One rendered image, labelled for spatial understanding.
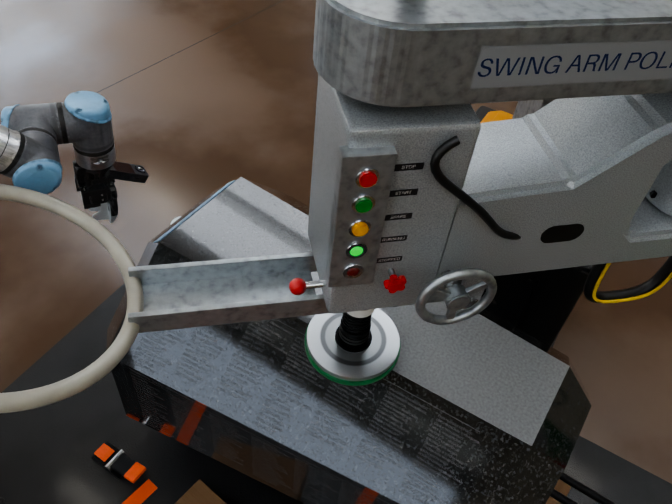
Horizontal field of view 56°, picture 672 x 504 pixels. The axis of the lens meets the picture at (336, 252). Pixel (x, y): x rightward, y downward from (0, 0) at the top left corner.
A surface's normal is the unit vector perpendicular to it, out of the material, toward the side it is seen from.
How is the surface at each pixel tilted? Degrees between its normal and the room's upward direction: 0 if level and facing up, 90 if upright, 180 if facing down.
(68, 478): 0
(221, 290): 2
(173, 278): 90
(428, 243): 90
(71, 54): 0
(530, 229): 90
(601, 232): 90
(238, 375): 45
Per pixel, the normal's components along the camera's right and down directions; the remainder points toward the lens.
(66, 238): 0.08, -0.68
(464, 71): 0.21, 0.73
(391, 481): -0.30, -0.05
